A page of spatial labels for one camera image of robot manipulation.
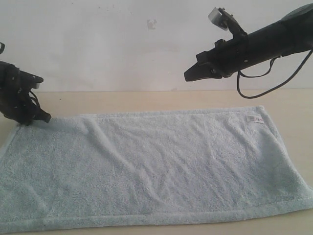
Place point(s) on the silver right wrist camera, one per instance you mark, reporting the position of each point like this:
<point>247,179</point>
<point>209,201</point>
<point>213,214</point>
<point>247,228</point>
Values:
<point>219,17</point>

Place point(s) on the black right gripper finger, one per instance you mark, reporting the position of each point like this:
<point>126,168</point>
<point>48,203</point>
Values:
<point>199,72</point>

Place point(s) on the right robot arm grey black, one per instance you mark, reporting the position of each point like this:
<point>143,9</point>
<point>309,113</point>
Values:
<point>290,35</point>

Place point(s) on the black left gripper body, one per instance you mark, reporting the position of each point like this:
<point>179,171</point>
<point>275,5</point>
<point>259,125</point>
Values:
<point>17,101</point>

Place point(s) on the light blue terry towel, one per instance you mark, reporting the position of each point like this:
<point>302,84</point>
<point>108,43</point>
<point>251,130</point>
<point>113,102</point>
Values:
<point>147,168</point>

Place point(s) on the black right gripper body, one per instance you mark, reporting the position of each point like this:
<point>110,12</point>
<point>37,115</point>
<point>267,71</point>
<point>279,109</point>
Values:
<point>228,56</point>

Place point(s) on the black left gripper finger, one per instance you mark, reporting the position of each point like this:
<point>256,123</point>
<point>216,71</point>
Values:
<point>40,115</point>

